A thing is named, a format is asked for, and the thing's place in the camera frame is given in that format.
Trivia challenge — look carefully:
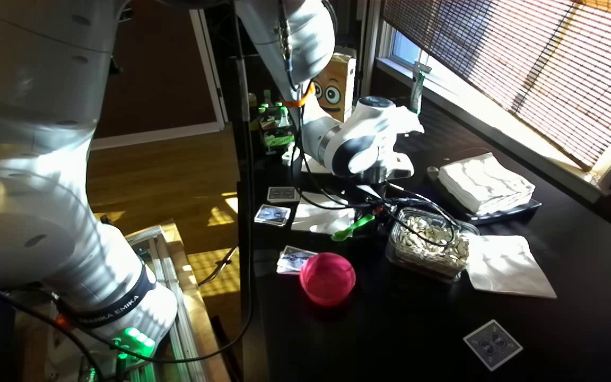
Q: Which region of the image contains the orange box with cartoon face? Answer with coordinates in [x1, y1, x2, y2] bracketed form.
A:
[313, 51, 359, 124]

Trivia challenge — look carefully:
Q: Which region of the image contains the clear container of snack mix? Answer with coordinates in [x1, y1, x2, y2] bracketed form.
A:
[385, 205, 474, 285]

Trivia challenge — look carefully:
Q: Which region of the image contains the green margarita bottle carrier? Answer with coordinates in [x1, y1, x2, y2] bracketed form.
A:
[258, 89, 297, 156]

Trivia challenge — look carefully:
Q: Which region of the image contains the thin black floor cable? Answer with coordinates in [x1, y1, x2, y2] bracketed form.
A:
[195, 243, 244, 289]

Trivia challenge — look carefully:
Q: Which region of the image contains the stack of white napkins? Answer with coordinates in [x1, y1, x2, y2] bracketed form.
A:
[436, 150, 538, 217]

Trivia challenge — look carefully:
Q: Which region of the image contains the green and white tube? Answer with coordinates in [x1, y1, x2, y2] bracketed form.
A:
[410, 60, 436, 114]

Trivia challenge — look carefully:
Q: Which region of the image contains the blue backed playing card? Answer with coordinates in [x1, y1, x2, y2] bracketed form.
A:
[253, 201, 294, 230]

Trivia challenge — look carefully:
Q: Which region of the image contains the pink plastic bowl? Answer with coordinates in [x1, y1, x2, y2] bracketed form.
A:
[297, 250, 359, 307]

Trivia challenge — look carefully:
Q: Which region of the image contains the wooden window blind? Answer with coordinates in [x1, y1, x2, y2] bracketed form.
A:
[381, 0, 611, 170]

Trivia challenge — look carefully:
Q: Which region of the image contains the orange cable strap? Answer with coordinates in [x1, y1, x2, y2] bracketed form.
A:
[283, 82, 318, 110]

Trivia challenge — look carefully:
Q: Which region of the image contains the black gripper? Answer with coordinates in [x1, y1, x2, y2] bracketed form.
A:
[351, 174, 407, 217]

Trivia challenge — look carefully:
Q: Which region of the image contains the green plastic spoon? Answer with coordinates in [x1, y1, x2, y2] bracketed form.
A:
[329, 210, 378, 244]

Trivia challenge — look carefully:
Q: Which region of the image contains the plain white napkin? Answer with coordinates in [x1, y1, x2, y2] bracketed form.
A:
[462, 234, 559, 302]
[290, 190, 359, 237]

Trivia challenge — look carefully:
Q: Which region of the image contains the blue backed playing cards pile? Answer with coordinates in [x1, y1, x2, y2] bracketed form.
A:
[273, 244, 320, 278]

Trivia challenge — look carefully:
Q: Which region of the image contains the grey backed playing card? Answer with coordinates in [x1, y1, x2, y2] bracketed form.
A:
[462, 316, 525, 373]
[265, 185, 301, 205]

